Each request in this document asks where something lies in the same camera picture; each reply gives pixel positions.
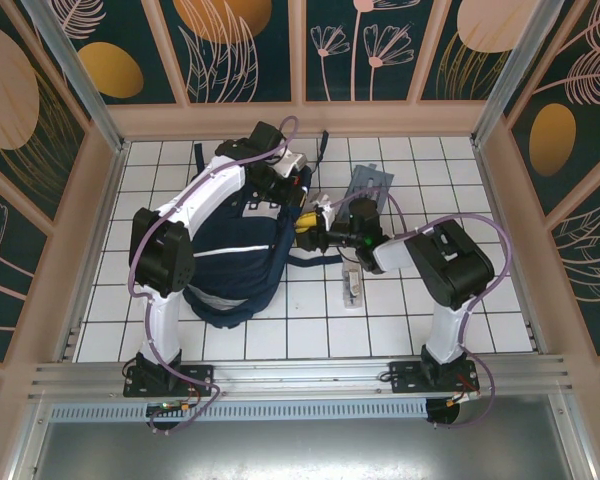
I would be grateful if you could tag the aluminium side rail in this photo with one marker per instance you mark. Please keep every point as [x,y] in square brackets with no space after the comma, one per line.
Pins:
[512,250]
[92,250]

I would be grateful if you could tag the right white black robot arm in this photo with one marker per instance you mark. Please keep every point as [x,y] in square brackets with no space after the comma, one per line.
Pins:
[455,260]

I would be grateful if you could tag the aluminium frame post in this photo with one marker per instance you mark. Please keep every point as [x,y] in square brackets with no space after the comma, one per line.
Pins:
[518,75]
[81,75]

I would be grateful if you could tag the navy blue backpack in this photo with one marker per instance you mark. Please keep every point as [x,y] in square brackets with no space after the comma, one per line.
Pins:
[230,250]

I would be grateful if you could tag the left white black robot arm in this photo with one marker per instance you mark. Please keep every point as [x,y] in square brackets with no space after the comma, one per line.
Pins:
[210,187]

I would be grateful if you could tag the grey book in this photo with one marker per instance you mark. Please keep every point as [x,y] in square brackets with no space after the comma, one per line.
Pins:
[375,180]

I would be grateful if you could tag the steel sheet panel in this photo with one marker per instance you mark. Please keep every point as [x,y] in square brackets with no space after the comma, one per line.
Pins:
[300,450]

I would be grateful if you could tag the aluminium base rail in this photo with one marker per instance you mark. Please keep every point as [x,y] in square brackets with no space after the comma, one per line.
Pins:
[300,372]

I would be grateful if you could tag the clear plastic pencil case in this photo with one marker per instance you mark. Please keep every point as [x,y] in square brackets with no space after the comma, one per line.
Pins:
[351,287]

